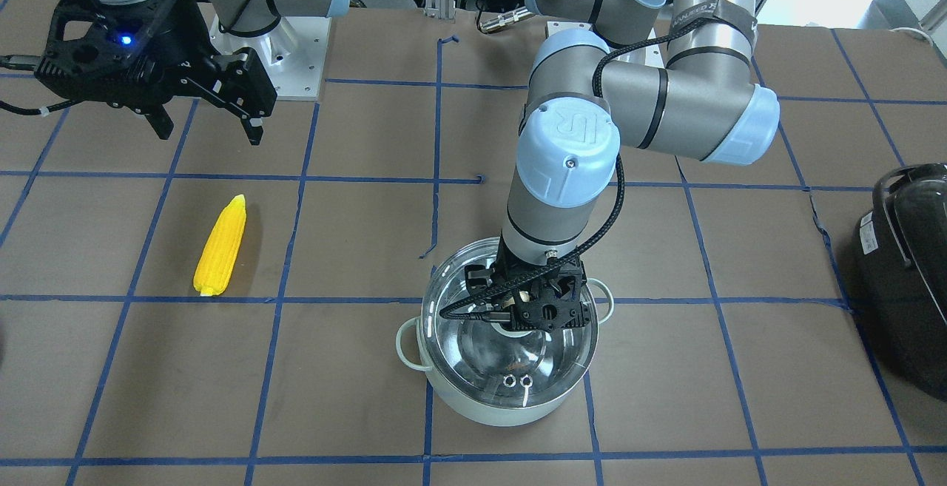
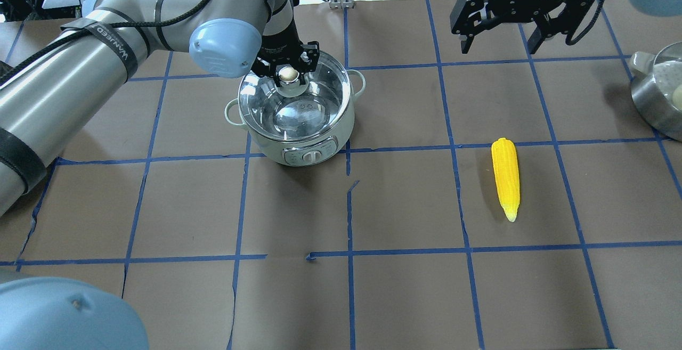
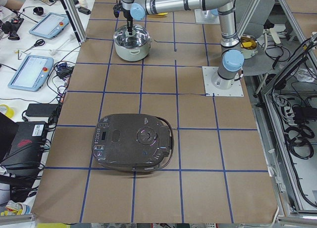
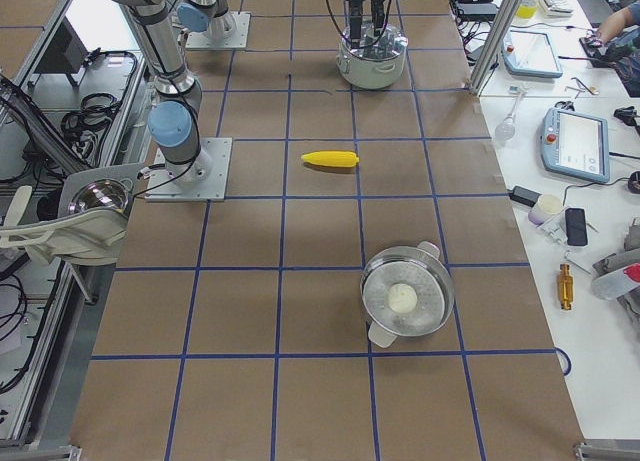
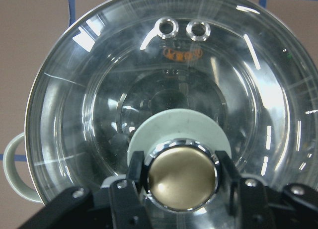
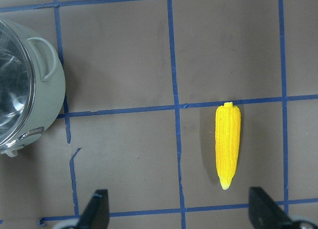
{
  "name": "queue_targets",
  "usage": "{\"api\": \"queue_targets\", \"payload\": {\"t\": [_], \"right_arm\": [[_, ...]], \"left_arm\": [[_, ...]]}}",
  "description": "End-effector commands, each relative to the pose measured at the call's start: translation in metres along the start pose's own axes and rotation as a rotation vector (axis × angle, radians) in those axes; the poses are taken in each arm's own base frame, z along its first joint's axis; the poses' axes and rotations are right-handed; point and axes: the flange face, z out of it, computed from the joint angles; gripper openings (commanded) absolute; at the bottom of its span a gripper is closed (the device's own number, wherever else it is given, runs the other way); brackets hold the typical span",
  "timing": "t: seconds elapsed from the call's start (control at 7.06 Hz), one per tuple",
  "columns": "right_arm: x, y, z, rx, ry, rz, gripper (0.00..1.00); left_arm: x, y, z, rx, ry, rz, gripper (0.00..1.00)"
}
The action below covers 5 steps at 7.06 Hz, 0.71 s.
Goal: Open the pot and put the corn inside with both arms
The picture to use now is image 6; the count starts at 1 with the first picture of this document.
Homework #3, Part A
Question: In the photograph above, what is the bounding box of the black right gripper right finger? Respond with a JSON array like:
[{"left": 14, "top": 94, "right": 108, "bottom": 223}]
[{"left": 248, "top": 187, "right": 293, "bottom": 229}]

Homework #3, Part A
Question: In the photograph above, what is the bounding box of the glass pot lid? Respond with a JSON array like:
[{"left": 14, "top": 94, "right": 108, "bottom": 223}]
[{"left": 0, "top": 19, "right": 34, "bottom": 144}]

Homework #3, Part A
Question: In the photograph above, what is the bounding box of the yellow corn cob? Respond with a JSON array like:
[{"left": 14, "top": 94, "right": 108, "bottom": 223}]
[{"left": 215, "top": 102, "right": 241, "bottom": 190}]

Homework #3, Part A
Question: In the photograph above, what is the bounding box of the pale green electric pot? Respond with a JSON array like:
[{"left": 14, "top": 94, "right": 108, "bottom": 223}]
[{"left": 0, "top": 19, "right": 66, "bottom": 157}]

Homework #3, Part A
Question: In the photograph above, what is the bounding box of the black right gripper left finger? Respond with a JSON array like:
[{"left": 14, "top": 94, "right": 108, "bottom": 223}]
[{"left": 77, "top": 189, "right": 109, "bottom": 229}]

